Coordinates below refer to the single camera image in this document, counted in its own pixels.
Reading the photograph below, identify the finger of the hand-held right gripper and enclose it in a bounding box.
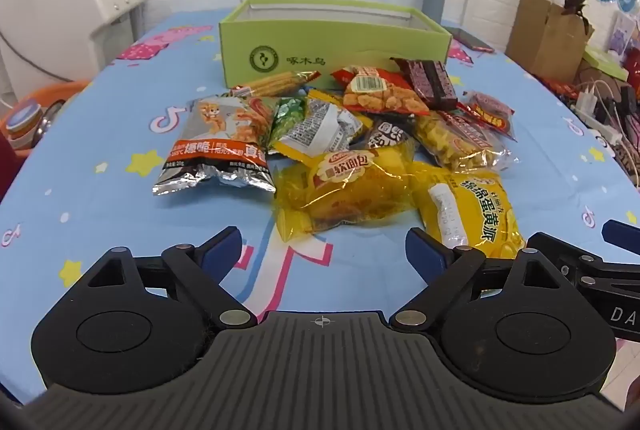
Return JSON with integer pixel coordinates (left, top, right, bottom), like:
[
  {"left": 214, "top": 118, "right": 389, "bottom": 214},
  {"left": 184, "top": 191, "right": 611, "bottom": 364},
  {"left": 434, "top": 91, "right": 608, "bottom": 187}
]
[
  {"left": 601, "top": 219, "right": 640, "bottom": 257},
  {"left": 527, "top": 231, "right": 608, "bottom": 285}
]

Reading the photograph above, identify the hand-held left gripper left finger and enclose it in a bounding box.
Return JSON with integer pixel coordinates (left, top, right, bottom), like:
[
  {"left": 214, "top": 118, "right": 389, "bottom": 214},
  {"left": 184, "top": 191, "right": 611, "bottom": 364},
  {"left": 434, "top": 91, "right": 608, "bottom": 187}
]
[{"left": 87, "top": 226, "right": 258, "bottom": 330}]

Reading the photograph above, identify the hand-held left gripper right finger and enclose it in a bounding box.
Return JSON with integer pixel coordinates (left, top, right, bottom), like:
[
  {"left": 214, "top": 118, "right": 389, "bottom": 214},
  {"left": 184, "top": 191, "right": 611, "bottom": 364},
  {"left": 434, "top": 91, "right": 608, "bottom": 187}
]
[{"left": 389, "top": 227, "right": 571, "bottom": 331}]

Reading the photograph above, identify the yellow cake packet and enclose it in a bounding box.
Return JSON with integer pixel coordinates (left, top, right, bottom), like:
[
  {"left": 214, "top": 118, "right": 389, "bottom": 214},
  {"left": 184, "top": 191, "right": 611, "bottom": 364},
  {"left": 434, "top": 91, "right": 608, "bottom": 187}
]
[{"left": 410, "top": 163, "right": 526, "bottom": 261}]

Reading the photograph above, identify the clear yellow bread packet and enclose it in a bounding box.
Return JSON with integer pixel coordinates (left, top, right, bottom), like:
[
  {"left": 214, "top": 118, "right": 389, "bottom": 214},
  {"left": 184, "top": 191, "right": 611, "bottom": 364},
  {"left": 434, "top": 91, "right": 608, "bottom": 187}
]
[{"left": 272, "top": 145, "right": 426, "bottom": 243}]

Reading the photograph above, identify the silver orange snack bag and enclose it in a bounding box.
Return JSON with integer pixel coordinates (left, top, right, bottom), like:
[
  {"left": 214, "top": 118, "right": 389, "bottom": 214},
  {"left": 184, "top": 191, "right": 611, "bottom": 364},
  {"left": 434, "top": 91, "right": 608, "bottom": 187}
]
[{"left": 152, "top": 94, "right": 278, "bottom": 198}]

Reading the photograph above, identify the clear packet of yellow snacks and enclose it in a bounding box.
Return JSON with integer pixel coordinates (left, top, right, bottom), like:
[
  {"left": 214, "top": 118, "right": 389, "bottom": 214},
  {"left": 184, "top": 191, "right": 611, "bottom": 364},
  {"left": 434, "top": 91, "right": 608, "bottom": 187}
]
[{"left": 415, "top": 110, "right": 521, "bottom": 173}]

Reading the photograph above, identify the dark brown snack packet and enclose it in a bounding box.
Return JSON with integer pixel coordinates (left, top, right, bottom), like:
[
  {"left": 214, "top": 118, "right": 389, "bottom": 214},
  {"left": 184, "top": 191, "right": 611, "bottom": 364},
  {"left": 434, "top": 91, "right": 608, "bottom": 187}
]
[{"left": 350, "top": 115, "right": 426, "bottom": 151}]

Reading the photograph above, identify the small green snack packet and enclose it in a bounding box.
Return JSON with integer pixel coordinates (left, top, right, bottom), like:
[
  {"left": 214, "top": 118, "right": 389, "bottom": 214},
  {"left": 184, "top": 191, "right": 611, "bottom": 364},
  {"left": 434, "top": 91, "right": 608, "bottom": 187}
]
[{"left": 267, "top": 96, "right": 308, "bottom": 156}]

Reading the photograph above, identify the red nut packet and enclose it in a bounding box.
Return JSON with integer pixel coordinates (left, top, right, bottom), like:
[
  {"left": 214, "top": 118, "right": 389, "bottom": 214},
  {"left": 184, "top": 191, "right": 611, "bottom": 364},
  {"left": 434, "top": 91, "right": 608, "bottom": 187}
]
[{"left": 331, "top": 65, "right": 431, "bottom": 116}]

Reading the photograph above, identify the dark red striped packet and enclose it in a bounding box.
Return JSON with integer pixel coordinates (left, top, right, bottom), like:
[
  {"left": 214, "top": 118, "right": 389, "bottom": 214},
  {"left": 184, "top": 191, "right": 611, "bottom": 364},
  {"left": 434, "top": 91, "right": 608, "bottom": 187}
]
[{"left": 390, "top": 57, "right": 460, "bottom": 111}]

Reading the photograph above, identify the green cardboard box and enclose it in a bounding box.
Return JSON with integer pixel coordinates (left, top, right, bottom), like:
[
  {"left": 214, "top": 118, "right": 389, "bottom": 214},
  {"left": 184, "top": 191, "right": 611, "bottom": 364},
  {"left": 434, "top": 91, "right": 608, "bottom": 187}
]
[{"left": 218, "top": 0, "right": 453, "bottom": 92}]

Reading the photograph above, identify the white power strip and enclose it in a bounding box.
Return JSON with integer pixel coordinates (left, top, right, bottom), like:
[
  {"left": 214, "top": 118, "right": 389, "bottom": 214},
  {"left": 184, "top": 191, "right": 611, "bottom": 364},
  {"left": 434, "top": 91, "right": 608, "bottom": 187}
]
[{"left": 575, "top": 85, "right": 626, "bottom": 147}]

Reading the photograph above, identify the blue printed tablecloth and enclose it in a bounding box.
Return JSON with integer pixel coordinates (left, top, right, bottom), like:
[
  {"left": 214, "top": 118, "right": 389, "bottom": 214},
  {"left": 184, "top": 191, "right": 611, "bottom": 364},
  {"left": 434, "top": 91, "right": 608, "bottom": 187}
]
[{"left": 0, "top": 8, "right": 640, "bottom": 406}]

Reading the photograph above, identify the red flat packet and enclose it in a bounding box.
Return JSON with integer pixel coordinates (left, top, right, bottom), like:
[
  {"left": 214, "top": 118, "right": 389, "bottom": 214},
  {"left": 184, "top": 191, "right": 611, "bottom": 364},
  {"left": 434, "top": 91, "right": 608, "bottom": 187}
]
[{"left": 537, "top": 78, "right": 581, "bottom": 102}]

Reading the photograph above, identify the small cardboard box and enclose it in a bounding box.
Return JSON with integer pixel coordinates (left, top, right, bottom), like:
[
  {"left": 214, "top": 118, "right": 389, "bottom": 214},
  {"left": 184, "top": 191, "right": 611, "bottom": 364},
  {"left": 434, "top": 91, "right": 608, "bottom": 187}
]
[{"left": 577, "top": 60, "right": 626, "bottom": 87}]

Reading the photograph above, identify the light green box lid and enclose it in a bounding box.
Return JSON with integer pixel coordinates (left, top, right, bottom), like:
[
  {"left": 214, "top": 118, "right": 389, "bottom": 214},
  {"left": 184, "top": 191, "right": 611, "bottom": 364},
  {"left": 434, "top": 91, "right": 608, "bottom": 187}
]
[{"left": 582, "top": 48, "right": 631, "bottom": 81}]

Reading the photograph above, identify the purple picture card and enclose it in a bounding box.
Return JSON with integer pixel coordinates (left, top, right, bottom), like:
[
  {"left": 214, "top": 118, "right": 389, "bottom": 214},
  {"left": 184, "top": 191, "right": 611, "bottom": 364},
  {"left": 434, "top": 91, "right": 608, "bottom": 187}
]
[{"left": 607, "top": 13, "right": 638, "bottom": 54}]

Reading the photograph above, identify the dark smartphone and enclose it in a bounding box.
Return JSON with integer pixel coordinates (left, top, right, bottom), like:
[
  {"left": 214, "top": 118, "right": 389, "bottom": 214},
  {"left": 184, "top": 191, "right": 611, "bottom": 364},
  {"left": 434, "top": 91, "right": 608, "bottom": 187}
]
[{"left": 442, "top": 26, "right": 496, "bottom": 54}]

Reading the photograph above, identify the brown cardboard box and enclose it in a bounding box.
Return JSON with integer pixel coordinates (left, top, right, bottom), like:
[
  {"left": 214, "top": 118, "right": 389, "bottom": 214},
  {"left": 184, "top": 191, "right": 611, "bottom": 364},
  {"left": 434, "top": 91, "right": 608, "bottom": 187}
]
[{"left": 505, "top": 0, "right": 596, "bottom": 84}]

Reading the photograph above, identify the orange plastic basin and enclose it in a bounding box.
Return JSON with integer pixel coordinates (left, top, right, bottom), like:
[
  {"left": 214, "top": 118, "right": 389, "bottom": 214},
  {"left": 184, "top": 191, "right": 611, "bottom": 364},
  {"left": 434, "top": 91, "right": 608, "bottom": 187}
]
[{"left": 0, "top": 79, "right": 93, "bottom": 161}]

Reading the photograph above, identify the stack of bowls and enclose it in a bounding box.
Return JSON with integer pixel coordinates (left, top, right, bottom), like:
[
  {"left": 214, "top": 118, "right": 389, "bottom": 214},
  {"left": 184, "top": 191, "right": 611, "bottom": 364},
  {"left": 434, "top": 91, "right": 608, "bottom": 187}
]
[{"left": 5, "top": 103, "right": 43, "bottom": 143}]

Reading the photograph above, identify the white machine with screen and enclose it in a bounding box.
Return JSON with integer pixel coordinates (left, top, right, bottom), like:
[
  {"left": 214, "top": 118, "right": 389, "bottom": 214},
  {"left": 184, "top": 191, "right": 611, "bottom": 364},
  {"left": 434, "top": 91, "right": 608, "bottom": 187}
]
[{"left": 0, "top": 0, "right": 148, "bottom": 97}]

